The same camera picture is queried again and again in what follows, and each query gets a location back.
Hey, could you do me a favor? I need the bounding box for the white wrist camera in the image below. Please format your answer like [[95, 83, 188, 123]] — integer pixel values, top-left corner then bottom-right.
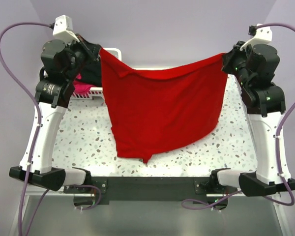
[[240, 24, 272, 51], [53, 15, 80, 43]]

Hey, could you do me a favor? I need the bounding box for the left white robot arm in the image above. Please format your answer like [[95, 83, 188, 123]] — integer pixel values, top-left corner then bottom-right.
[[9, 35, 98, 193]]

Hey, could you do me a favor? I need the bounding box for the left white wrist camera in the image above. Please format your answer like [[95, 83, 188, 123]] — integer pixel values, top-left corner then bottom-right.
[[53, 15, 80, 43]]

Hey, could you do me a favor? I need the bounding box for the white plastic laundry basket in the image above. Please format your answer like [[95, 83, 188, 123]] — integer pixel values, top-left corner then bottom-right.
[[71, 47, 122, 100]]

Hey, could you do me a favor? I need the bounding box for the red t shirt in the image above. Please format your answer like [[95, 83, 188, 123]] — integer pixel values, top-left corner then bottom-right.
[[100, 49, 228, 163]]

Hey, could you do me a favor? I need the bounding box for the black t shirt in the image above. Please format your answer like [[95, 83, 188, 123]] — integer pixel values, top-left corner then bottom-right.
[[76, 41, 102, 87]]

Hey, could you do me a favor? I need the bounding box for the aluminium frame rail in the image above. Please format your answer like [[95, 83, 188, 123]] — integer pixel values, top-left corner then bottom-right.
[[26, 185, 64, 196]]

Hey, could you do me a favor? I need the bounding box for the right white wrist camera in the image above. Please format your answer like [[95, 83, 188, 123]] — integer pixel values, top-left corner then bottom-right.
[[240, 24, 272, 51]]

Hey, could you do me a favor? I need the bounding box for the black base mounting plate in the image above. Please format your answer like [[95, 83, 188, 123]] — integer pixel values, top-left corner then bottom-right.
[[64, 177, 237, 207]]

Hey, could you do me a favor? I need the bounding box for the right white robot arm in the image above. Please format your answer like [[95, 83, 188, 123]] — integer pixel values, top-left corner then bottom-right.
[[209, 41, 295, 197]]

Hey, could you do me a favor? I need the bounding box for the pink t shirt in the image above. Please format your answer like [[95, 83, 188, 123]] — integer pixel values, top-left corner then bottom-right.
[[73, 80, 92, 95]]

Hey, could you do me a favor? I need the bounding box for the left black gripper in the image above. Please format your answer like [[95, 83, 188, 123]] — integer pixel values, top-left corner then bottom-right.
[[64, 32, 101, 81]]

